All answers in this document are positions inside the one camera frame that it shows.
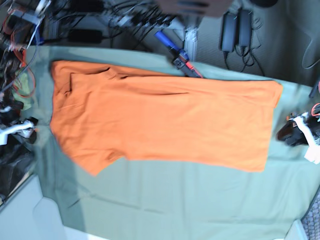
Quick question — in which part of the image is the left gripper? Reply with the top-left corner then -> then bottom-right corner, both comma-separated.
276,112 -> 320,165

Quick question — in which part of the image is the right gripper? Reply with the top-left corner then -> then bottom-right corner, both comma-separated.
0,117 -> 38,146

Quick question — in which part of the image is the orange T-shirt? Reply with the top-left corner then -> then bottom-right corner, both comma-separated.
50,60 -> 283,175

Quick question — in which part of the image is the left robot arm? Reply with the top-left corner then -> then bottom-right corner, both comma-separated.
276,80 -> 320,165

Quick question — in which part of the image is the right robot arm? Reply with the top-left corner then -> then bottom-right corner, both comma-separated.
0,0 -> 51,146

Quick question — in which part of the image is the black plastic bag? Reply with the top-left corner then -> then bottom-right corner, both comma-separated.
0,136 -> 34,203

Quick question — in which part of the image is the olive green garment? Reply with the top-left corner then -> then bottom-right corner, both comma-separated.
13,70 -> 36,111

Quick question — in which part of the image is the black power adapter left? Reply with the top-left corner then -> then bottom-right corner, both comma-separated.
67,29 -> 104,44

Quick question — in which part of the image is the black power adapter pair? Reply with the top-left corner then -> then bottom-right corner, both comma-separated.
219,8 -> 253,53

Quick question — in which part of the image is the green table cloth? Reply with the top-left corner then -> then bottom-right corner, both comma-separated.
27,46 -> 320,240

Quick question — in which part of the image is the blue clamp on table edge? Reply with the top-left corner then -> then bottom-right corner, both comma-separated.
154,30 -> 203,78

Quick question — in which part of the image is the black power strip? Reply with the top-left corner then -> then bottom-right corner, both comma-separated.
109,13 -> 176,28

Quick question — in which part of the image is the aluminium frame post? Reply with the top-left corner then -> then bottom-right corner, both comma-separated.
183,15 -> 202,62

